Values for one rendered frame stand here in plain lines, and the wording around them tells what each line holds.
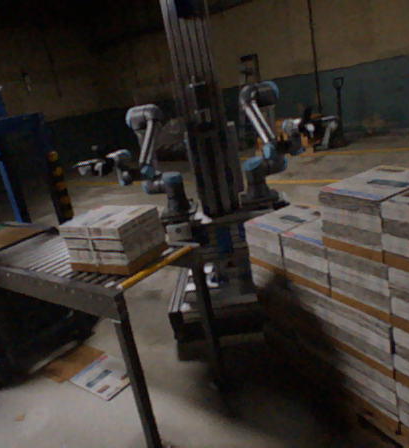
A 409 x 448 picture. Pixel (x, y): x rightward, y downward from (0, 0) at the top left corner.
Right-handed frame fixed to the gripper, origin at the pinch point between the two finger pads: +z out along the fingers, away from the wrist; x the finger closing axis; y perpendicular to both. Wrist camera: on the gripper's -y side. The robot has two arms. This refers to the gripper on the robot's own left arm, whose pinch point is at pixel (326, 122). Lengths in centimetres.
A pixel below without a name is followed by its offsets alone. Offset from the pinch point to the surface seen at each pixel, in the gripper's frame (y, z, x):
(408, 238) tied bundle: 24, 80, 37
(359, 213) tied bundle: 18, 61, 38
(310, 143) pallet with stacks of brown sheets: 153, -497, -310
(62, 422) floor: 101, -38, 171
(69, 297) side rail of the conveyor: 31, -16, 140
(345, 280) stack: 47, 51, 44
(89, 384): 103, -59, 153
